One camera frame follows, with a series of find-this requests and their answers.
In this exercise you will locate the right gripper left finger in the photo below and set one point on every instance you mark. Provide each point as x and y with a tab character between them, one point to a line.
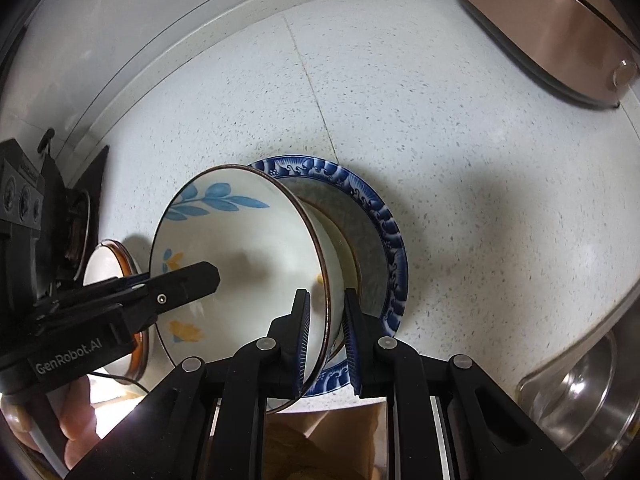
287	368

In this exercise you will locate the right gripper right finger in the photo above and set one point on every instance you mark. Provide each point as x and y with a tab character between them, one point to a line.
370	366

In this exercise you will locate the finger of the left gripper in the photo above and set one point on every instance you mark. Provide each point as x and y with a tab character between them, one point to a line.
153	296

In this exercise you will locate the orange plate black leaves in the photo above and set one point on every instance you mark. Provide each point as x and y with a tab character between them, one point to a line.
138	358

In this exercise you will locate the blue patterned white bowl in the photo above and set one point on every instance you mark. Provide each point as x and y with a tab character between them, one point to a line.
368	224

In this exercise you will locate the cream bowl brown rim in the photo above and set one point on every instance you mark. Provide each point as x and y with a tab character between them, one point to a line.
349	269

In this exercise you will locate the pale green floral bowl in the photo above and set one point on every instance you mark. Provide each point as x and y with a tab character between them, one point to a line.
266	245

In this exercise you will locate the black gas stove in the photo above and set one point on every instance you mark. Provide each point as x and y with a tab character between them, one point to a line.
69	225

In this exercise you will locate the stainless steel sink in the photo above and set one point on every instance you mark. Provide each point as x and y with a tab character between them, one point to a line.
591	411

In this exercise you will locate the rose gold rice cooker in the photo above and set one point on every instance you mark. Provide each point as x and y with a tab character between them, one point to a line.
584	49

